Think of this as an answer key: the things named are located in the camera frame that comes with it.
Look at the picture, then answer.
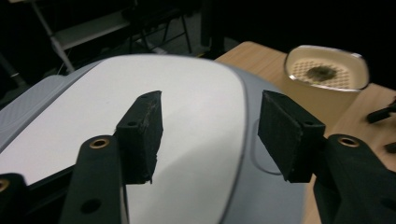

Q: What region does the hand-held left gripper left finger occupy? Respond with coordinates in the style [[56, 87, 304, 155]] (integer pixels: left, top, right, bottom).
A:
[[115, 90, 164, 185]]

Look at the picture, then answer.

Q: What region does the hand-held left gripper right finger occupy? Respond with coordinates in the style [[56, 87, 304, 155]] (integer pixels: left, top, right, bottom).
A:
[[257, 89, 327, 184]]

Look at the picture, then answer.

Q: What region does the beige strainer cup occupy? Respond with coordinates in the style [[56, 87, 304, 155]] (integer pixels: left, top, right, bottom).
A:
[[283, 44, 372, 125]]

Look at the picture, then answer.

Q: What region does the black tripod stand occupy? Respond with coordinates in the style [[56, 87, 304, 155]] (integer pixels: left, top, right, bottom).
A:
[[129, 8, 194, 55]]

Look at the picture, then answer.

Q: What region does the grey metal chair frame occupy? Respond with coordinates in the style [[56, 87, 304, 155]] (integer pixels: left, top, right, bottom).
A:
[[29, 0, 134, 74]]

